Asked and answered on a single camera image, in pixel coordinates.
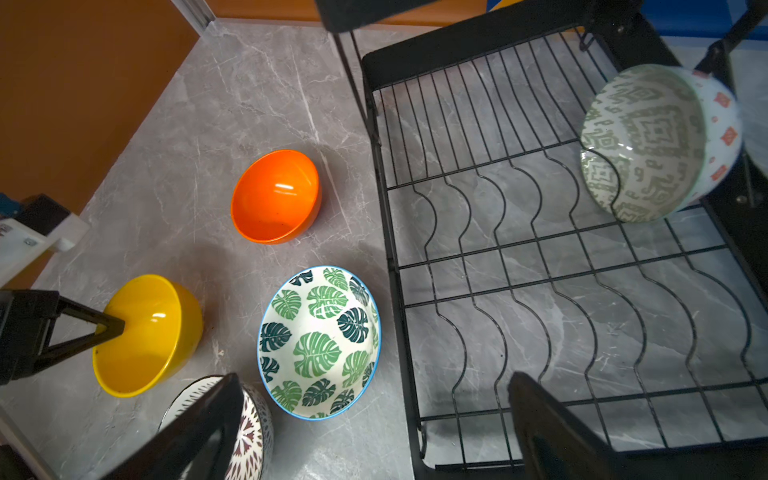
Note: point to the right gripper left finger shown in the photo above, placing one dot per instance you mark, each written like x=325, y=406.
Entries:
x=196, y=445

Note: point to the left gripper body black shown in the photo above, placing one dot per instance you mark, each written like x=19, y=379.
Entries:
x=27, y=320

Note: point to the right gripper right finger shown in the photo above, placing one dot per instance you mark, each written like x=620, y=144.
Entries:
x=554, y=443

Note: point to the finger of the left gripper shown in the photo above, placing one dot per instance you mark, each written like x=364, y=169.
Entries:
x=107, y=328

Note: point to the yellow bowl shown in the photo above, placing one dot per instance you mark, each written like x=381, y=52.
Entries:
x=163, y=325

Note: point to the black wire dish rack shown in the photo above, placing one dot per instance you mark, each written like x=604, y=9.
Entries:
x=654, y=335

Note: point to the green geometric pattern bowl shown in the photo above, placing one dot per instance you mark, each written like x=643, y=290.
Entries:
x=658, y=138

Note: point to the white lattice pattern bowl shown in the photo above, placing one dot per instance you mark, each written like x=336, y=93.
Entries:
x=255, y=441

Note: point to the green leaf pattern bowl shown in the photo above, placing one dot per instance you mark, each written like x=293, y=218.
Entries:
x=319, y=343

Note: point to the orange bowl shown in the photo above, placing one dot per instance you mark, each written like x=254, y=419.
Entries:
x=277, y=198

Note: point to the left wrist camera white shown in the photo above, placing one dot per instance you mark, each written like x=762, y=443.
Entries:
x=32, y=226

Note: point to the left aluminium corner post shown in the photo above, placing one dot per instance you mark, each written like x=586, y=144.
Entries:
x=197, y=13

